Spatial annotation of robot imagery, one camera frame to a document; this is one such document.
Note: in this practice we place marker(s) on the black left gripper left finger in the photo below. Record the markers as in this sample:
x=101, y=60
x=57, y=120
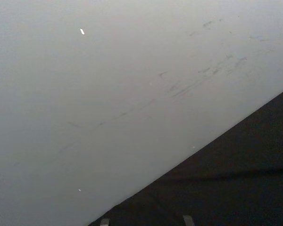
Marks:
x=105, y=222

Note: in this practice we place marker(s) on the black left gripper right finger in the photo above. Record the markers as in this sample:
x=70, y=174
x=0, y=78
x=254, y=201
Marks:
x=188, y=221

